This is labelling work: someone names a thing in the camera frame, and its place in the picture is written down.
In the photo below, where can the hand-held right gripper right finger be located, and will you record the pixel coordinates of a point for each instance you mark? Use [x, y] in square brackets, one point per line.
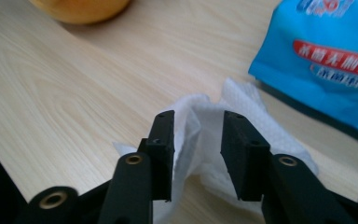
[245, 161]

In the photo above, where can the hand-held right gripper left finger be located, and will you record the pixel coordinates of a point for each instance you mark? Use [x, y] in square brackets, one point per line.
[163, 161]

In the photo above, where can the white wet wipe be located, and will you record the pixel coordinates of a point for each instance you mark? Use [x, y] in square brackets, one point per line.
[199, 140]

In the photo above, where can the blue wet wipes pack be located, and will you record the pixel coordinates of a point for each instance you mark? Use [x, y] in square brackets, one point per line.
[323, 87]

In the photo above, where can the orange plush toy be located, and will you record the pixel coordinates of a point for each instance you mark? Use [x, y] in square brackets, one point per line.
[84, 11]

